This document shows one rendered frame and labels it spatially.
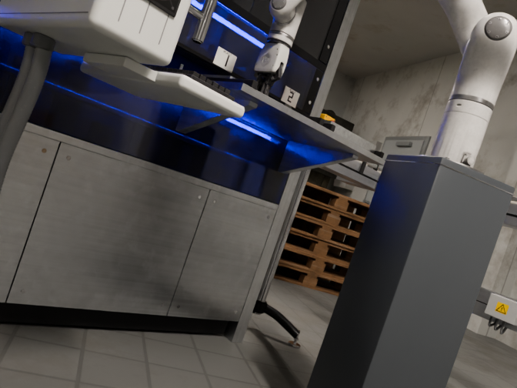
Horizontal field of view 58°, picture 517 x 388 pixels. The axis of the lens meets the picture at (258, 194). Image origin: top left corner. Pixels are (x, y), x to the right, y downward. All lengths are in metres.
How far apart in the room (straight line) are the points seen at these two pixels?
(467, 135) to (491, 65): 0.19
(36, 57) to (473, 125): 1.09
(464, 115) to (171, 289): 1.12
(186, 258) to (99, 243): 0.34
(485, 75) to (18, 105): 1.16
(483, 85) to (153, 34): 0.88
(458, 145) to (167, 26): 0.82
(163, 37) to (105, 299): 0.97
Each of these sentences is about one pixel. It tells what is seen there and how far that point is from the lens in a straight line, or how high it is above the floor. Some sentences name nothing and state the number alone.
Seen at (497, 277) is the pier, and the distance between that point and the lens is 5.27.
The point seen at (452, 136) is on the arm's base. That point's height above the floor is 0.94.
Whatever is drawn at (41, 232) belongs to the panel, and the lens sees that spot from 1.50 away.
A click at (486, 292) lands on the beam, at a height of 0.54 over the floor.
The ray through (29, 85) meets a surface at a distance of 1.17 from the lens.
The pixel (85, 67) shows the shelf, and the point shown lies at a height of 0.79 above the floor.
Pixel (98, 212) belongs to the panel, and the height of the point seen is 0.41.
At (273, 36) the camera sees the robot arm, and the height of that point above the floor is 1.10.
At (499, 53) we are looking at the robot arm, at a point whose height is 1.17.
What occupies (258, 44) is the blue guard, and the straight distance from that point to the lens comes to 1.78.
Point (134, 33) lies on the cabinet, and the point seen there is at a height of 0.83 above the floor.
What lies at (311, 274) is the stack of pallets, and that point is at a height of 0.11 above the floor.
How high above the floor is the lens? 0.63
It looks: level
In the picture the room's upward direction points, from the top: 19 degrees clockwise
